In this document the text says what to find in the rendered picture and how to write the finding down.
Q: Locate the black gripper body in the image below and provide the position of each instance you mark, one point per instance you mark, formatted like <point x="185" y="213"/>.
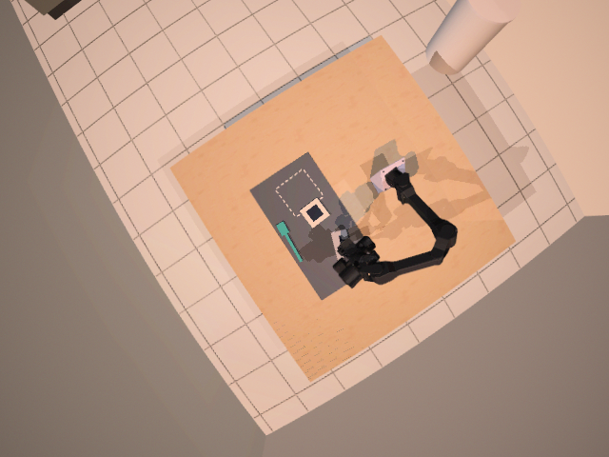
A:
<point x="366" y="244"/>

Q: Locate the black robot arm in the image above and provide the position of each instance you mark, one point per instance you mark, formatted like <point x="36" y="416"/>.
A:
<point x="383" y="272"/>

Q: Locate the cream tile with dark rectangle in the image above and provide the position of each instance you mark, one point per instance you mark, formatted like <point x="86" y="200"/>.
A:
<point x="314" y="213"/>

